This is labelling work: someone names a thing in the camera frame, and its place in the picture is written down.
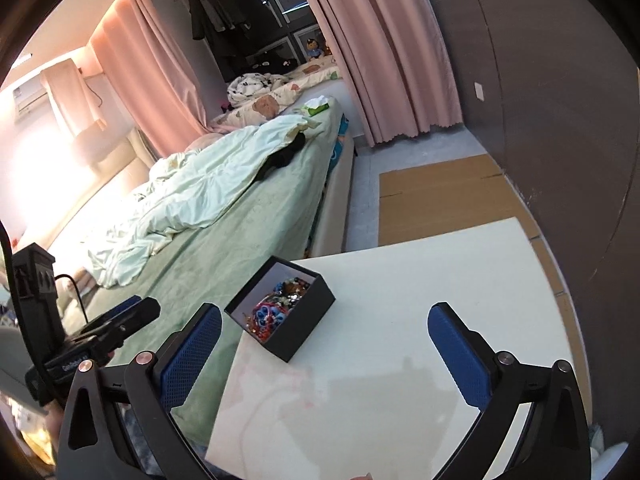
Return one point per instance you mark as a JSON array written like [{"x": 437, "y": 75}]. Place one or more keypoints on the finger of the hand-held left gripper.
[
  {"x": 122, "y": 306},
  {"x": 140, "y": 312}
]

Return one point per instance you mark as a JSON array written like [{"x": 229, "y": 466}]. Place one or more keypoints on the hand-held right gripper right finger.
[{"x": 457, "y": 355}]

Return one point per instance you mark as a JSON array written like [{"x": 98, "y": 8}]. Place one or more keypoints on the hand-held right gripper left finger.
[{"x": 192, "y": 355}]

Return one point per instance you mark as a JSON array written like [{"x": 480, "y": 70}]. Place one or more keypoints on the black jewelry box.
[{"x": 300, "y": 330}]

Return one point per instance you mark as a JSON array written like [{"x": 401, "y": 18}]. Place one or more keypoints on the person's left hand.
[{"x": 54, "y": 425}]

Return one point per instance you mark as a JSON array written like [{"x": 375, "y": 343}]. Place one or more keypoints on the light green duvet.
[{"x": 200, "y": 185}]

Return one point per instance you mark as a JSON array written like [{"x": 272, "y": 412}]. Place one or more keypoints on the green bedsheet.
[{"x": 260, "y": 220}]

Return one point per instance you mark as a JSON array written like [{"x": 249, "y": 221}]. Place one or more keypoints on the beige headboard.
[{"x": 140, "y": 147}]

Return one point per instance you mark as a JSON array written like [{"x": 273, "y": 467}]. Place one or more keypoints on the brown cardboard sheet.
[{"x": 440, "y": 195}]

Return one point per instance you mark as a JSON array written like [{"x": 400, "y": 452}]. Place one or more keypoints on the pink pillow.
[{"x": 200, "y": 142}]

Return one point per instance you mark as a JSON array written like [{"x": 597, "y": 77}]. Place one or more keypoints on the black garment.
[{"x": 282, "y": 157}]

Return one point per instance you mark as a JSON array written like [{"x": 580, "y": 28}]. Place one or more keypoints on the white air conditioner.
[{"x": 27, "y": 102}]

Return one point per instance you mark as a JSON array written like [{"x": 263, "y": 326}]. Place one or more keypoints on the pink curtain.
[
  {"x": 160, "y": 85},
  {"x": 390, "y": 60}
]

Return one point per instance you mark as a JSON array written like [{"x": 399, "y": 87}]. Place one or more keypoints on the colourful printed mattress cover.
[{"x": 337, "y": 152}]

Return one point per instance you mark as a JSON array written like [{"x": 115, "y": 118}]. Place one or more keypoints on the white black-patterned blanket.
[{"x": 250, "y": 87}]

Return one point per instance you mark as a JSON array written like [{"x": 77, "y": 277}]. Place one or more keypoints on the green tissue pack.
[{"x": 316, "y": 108}]

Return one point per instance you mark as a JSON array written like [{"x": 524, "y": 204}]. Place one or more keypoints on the black plush toy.
[
  {"x": 288, "y": 62},
  {"x": 260, "y": 64}
]

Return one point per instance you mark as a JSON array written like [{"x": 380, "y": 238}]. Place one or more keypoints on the cream printed blanket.
[{"x": 300, "y": 82}]

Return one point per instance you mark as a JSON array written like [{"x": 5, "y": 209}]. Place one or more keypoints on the dark hanging clothes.
[{"x": 215, "y": 20}]

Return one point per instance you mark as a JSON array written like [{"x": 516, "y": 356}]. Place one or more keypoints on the plush doll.
[{"x": 313, "y": 50}]

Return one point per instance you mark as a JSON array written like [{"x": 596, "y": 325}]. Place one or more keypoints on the white bed frame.
[{"x": 335, "y": 210}]

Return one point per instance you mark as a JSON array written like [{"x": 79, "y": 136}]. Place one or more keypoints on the white wall switch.
[{"x": 479, "y": 91}]

